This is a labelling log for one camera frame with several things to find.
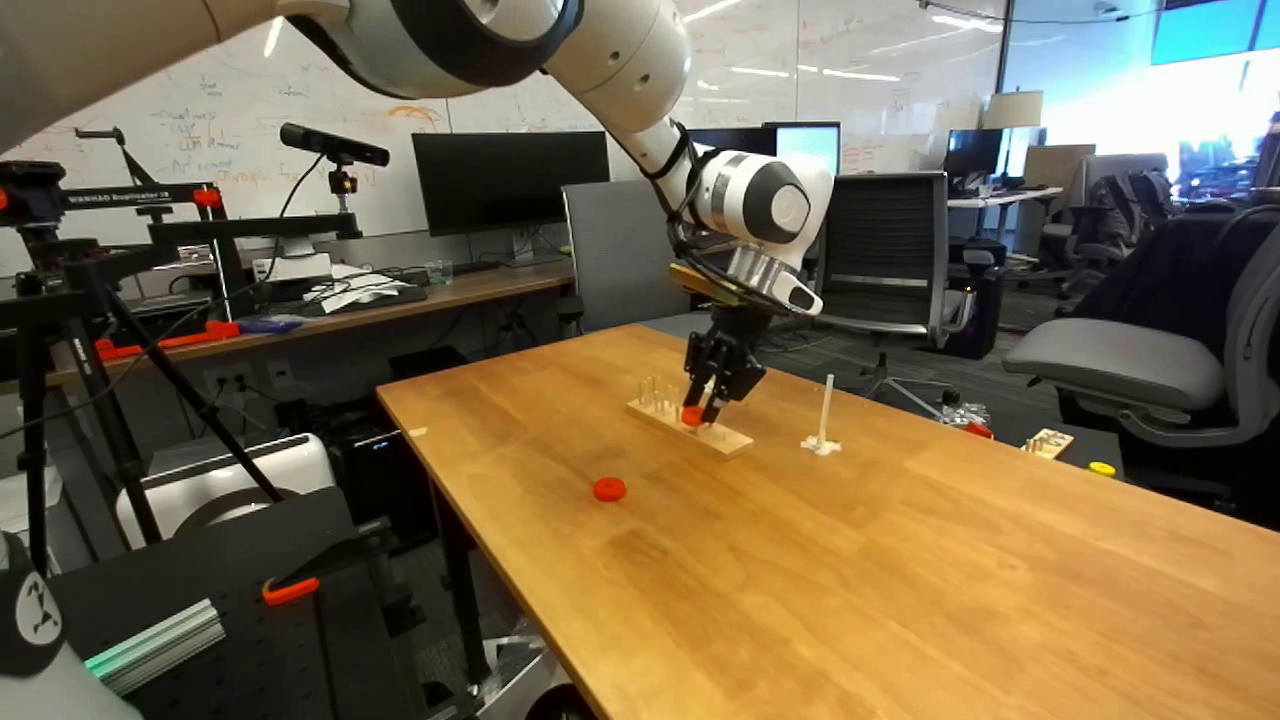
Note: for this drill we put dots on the large black monitor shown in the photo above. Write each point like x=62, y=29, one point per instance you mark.
x=505, y=183

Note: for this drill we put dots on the black draped cloth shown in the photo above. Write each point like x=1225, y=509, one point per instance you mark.
x=1163, y=280

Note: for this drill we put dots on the black robot cart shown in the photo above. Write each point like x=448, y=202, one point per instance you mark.
x=240, y=624

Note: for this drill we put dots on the black rig with orange knobs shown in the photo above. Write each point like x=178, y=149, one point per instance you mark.
x=200, y=221

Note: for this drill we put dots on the white papers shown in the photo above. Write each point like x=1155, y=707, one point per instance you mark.
x=348, y=291

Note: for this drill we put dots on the blue flat item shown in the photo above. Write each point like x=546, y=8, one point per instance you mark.
x=273, y=327

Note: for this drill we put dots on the clear peg stand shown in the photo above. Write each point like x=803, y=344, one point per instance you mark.
x=823, y=445

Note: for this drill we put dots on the black sensor bar on stand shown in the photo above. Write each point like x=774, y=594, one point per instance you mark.
x=334, y=146

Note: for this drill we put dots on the white ABB controller box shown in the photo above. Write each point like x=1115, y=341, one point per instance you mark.
x=220, y=480

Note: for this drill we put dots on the long wooden desk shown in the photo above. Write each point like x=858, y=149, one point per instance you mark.
x=442, y=296

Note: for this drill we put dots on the black cap with logo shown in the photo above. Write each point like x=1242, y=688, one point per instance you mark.
x=24, y=605

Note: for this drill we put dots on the yellow cap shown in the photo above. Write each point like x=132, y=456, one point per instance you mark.
x=1101, y=469

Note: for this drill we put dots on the silver green bar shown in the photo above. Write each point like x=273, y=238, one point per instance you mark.
x=162, y=643

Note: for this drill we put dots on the red bar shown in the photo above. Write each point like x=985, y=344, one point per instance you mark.
x=165, y=341

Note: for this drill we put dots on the black camera tripod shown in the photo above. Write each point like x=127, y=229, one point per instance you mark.
x=67, y=286

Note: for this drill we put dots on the grey office chair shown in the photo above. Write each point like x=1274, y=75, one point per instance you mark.
x=1134, y=362
x=615, y=255

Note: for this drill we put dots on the monitor with lit screen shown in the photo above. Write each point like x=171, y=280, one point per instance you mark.
x=810, y=136

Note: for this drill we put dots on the white lamp shade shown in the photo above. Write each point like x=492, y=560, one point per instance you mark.
x=1012, y=110

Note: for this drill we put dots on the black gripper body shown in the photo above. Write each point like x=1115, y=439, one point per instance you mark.
x=728, y=344

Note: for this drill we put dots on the wooden peg board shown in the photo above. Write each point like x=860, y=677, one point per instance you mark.
x=724, y=439

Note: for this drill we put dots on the low black side table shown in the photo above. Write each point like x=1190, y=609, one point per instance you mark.
x=1082, y=445

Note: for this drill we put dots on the small dotted wooden block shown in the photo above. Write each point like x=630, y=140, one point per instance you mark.
x=1050, y=445

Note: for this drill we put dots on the black mesh office chair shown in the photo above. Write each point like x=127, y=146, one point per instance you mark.
x=887, y=260

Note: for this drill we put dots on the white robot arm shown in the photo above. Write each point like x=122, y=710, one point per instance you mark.
x=453, y=33

